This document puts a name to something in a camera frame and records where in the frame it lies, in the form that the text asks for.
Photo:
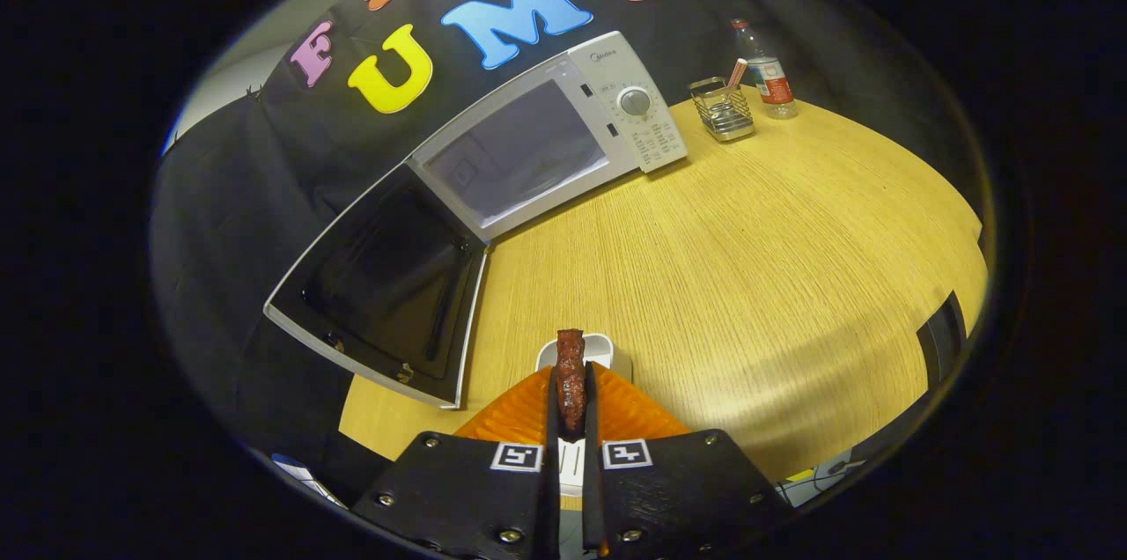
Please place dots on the white flat object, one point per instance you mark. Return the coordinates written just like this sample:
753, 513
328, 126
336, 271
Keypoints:
304, 476

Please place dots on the white plastic device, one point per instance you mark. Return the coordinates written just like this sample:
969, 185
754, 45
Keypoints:
810, 485

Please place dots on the white toaster oven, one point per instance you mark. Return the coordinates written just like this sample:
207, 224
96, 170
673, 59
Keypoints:
607, 71

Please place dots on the clear plastic water bottle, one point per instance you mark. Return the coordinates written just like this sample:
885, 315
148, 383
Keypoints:
773, 84

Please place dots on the dark chair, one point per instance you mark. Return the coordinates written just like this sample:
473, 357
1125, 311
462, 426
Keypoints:
940, 338

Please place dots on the red checkered straw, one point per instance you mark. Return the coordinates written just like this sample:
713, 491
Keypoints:
736, 74

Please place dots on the small white dish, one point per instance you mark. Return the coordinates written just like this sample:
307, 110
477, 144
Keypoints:
603, 349

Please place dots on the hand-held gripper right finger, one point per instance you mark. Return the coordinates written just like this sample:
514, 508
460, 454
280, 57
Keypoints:
590, 472

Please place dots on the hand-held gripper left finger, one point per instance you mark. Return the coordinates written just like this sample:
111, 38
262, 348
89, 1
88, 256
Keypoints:
551, 472

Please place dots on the brown meat piece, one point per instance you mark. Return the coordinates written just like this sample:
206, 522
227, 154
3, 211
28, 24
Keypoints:
570, 375

